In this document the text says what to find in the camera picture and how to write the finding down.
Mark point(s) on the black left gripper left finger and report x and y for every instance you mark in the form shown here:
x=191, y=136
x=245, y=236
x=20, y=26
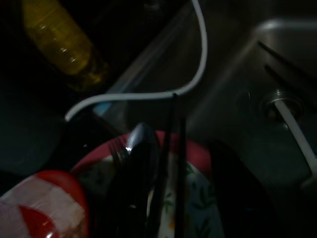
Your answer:
x=128, y=203

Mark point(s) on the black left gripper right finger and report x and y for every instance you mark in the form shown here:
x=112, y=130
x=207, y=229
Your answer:
x=230, y=188

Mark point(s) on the white plastic ladle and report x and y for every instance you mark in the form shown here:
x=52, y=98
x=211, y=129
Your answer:
x=297, y=134

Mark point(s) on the black chopstick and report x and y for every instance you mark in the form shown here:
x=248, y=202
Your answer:
x=164, y=153
x=284, y=79
x=282, y=58

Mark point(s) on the pink floral plate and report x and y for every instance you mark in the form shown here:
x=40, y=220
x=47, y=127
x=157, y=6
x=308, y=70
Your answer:
x=198, y=193

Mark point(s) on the black spoon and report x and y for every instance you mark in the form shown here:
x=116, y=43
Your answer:
x=142, y=148

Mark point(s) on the red white bowl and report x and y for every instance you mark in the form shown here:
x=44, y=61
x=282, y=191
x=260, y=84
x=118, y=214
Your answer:
x=49, y=198

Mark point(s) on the metal sink drain strainer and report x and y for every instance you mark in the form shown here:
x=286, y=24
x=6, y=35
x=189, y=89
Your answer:
x=282, y=104

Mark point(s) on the stainless steel sink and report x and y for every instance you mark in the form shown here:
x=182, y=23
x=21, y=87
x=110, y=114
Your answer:
x=247, y=74

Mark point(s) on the yellow dish liquid bottle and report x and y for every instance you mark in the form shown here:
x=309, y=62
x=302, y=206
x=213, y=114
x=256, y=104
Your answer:
x=59, y=42

